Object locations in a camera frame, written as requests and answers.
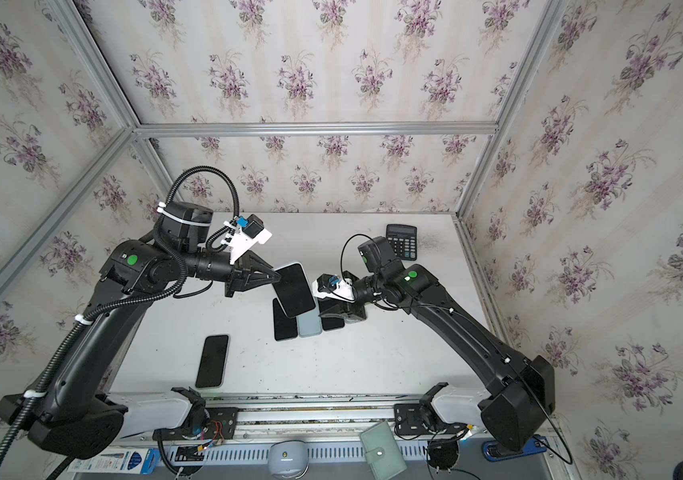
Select light blue phone case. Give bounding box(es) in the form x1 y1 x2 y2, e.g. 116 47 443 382
296 308 323 338

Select black desk calculator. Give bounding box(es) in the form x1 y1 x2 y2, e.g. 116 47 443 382
385 224 419 262

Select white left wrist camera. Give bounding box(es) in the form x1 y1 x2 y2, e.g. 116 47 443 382
221 214 272 265

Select black phone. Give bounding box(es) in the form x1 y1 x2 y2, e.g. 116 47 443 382
272 262 316 317
195 335 229 388

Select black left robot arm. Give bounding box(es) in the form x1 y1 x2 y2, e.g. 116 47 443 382
0 165 280 470

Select green wallet pouch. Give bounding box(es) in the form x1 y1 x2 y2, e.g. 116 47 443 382
359 422 407 480

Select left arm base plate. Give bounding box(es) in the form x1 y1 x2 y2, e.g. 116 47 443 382
152 407 239 442

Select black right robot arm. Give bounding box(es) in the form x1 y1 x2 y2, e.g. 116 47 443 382
312 237 555 452

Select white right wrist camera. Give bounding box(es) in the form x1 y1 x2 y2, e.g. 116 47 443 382
311 274 355 303

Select blue white box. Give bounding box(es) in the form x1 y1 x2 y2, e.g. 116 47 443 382
67 447 160 475

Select black round puck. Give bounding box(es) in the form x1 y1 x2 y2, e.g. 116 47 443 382
427 440 459 472

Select white perforated cable tray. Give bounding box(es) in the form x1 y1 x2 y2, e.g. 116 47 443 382
166 439 427 466

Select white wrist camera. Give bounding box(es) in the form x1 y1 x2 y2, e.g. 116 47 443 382
221 214 272 265
311 274 355 303

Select blue handheld device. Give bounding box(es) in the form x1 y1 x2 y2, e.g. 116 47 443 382
481 436 549 462

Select grey round device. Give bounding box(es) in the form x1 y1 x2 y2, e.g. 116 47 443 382
267 440 309 479

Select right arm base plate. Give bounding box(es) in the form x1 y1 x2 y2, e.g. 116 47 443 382
393 403 473 437

